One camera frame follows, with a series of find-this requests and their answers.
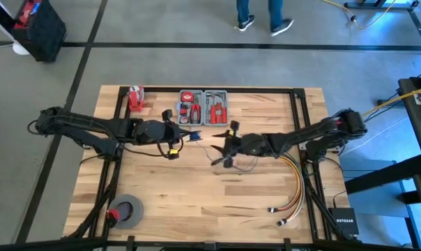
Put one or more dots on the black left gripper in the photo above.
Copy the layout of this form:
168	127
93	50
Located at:
167	132

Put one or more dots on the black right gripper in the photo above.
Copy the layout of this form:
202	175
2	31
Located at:
235	145

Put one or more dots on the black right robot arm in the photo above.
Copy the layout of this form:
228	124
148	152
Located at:
301	134

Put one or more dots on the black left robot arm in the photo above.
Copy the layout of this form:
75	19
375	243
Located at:
92	123

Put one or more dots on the grey tray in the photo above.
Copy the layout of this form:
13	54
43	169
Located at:
203	108

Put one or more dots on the red tape measure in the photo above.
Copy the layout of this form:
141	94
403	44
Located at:
187	96

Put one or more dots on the hammer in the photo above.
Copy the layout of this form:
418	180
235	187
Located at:
215	96

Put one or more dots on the red tape dispenser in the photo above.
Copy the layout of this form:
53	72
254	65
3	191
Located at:
135	101

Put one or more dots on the red black clamp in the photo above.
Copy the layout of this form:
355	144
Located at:
113	214

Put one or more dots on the person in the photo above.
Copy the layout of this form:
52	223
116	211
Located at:
243	10

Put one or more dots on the black crate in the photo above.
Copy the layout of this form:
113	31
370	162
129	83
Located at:
46	38

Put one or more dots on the white floor stand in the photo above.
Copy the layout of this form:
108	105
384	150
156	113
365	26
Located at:
21	49

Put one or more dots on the red box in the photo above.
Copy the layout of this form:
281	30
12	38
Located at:
25	15

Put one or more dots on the black stand base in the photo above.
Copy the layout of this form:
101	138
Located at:
371	5

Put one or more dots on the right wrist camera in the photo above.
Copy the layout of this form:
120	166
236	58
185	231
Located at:
235	125

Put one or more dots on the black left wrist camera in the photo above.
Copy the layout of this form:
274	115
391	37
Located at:
167	115

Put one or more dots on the black table frame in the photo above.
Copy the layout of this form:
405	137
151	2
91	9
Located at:
231	90

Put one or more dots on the gray duct tape roll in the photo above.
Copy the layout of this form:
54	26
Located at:
138	209

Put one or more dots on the black network switch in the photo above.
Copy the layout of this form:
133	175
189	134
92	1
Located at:
343	223

